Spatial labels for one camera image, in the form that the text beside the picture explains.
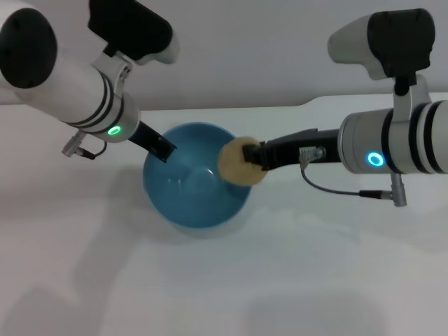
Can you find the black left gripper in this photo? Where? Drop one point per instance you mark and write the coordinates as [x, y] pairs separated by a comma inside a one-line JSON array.
[[145, 136]]

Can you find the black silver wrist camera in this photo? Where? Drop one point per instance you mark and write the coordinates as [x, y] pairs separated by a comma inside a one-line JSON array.
[[392, 38], [133, 24]]

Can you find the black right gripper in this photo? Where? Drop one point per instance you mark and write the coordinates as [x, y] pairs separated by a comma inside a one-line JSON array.
[[294, 150]]

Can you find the beige egg yolk pastry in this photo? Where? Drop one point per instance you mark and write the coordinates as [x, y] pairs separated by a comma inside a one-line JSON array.
[[234, 168]]

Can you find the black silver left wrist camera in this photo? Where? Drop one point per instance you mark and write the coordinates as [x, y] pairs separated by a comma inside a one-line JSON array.
[[133, 24]]

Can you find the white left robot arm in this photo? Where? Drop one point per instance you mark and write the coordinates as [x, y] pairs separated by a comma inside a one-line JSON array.
[[59, 80]]

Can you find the blue bowl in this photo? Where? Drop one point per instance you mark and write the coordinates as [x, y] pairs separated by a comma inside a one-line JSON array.
[[189, 203]]

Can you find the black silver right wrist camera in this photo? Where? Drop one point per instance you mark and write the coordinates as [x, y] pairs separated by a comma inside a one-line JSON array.
[[392, 38]]

